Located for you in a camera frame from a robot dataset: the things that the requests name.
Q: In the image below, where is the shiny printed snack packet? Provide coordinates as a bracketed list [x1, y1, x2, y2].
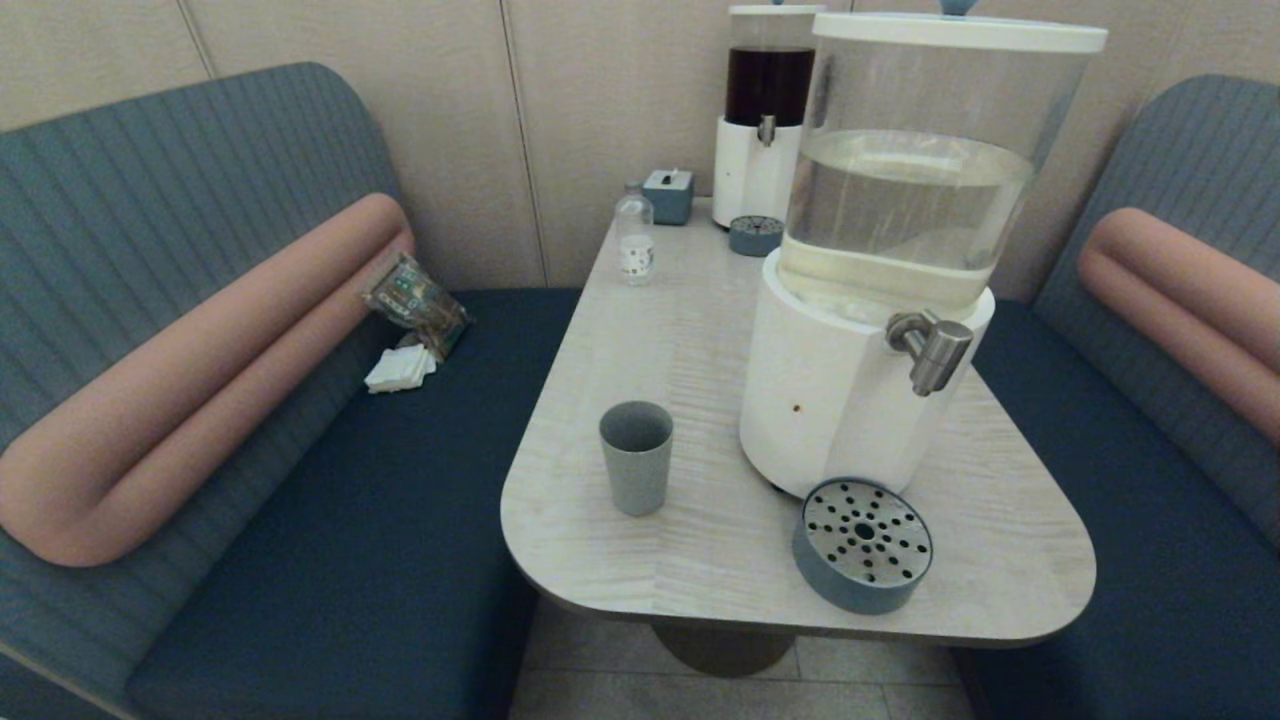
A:
[362, 252, 473, 361]

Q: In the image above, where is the dark beverage dispenser white base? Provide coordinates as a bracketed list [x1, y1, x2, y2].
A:
[713, 0, 827, 231]

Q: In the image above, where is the clear water dispenser white base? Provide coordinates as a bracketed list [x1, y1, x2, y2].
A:
[739, 0, 1109, 501]

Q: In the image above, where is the blue round drip tray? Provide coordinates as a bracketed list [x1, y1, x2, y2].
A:
[728, 215, 785, 258]
[793, 477, 934, 615]

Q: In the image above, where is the blue upholstered booth sofa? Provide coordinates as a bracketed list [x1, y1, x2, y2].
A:
[0, 62, 583, 720]
[950, 73, 1280, 720]

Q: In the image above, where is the bronze table pedestal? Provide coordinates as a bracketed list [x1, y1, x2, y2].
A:
[652, 622, 798, 678]

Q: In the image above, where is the clear plastic bottle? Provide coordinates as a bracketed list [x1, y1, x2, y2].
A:
[615, 181, 656, 287]

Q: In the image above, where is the small blue tissue box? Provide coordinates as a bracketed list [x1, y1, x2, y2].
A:
[643, 168, 695, 226]

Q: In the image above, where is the grey-blue plastic cup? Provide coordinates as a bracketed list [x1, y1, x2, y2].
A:
[599, 401, 674, 517]

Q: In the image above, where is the white paper napkin stack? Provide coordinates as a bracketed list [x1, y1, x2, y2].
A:
[364, 345, 438, 394]

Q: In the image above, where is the pink cylindrical bolster cushion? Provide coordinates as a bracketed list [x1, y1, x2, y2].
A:
[0, 193, 416, 568]
[1077, 207, 1280, 446]

